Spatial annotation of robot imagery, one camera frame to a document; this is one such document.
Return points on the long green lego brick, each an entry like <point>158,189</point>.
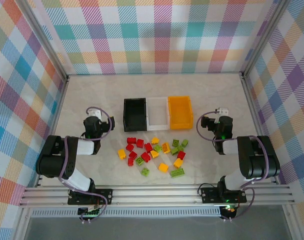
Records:
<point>177,172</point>

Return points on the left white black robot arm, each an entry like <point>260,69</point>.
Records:
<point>51,160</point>

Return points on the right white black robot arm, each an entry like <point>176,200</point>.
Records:
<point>257,160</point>

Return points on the black plastic bin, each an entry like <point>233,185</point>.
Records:
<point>135,115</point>

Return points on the orange plastic bin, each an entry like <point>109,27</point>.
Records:
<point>180,112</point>

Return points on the white plastic bin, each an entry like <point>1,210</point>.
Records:
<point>158,127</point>

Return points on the orange tagged controller board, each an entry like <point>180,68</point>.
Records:
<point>230,209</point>

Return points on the green lit controller board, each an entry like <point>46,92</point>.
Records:
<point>89,212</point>

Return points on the aluminium base beam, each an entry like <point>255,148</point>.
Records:
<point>154,196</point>

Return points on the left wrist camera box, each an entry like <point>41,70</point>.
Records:
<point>95,113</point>

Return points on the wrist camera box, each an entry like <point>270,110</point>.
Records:
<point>222,111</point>
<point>95,113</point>

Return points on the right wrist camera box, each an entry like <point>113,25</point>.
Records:
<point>222,111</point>

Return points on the aluminium side rail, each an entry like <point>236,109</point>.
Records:
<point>53,125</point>
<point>258,125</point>

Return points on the aluminium frame post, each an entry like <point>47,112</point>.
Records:
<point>48,40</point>
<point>264,37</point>

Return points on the aluminium frame leg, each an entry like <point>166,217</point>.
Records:
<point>291,225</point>
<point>21,225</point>

